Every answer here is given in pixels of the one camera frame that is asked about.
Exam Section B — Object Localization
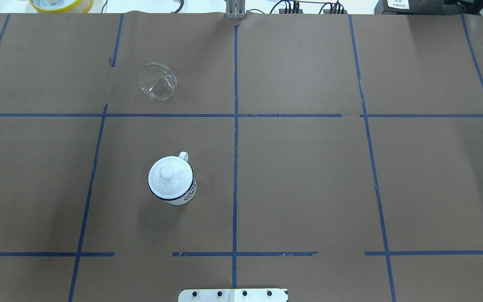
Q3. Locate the black labelled box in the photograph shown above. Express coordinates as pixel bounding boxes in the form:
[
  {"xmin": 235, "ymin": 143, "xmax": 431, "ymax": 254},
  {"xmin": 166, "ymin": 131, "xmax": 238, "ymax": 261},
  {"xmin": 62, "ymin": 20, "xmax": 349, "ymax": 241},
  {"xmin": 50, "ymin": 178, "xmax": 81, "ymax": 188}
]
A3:
[{"xmin": 374, "ymin": 0, "xmax": 445, "ymax": 15}]

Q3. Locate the white enamel mug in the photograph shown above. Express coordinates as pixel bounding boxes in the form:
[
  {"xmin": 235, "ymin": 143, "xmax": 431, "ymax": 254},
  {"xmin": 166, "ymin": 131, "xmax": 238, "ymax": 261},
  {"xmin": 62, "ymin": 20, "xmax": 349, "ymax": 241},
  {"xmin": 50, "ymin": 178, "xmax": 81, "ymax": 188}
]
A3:
[{"xmin": 153, "ymin": 151, "xmax": 197, "ymax": 206}]

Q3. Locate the aluminium frame post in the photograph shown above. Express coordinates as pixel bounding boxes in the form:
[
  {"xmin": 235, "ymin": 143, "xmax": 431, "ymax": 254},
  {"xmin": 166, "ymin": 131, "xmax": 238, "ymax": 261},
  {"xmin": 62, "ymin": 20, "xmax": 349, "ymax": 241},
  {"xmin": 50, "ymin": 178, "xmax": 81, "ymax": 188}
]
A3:
[{"xmin": 225, "ymin": 0, "xmax": 247, "ymax": 19}]

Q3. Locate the brown paper table cover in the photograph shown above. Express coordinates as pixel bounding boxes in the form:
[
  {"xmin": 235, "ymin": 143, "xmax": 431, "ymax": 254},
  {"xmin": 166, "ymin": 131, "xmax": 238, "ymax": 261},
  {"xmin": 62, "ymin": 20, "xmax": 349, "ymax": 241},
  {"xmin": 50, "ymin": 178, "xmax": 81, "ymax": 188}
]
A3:
[{"xmin": 0, "ymin": 11, "xmax": 483, "ymax": 302}]

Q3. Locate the white mounting plate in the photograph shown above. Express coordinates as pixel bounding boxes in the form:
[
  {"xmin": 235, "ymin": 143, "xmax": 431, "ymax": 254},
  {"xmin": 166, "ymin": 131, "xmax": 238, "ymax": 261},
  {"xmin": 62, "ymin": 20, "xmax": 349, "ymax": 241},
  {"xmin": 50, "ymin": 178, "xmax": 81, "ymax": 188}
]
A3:
[{"xmin": 178, "ymin": 288, "xmax": 289, "ymax": 302}]

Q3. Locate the yellow rimmed bowl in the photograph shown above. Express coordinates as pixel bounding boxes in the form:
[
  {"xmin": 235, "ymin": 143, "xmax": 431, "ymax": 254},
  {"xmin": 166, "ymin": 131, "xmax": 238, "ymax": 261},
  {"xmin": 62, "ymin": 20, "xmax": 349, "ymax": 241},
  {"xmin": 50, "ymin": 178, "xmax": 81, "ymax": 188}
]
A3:
[{"xmin": 29, "ymin": 0, "xmax": 94, "ymax": 13}]

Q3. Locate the white mug lid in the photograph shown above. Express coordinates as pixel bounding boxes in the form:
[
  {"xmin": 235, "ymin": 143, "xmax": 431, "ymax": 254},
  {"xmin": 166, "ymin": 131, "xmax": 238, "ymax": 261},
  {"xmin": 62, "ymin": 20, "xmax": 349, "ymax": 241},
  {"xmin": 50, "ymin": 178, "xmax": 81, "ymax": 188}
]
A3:
[{"xmin": 148, "ymin": 156, "xmax": 194, "ymax": 200}]

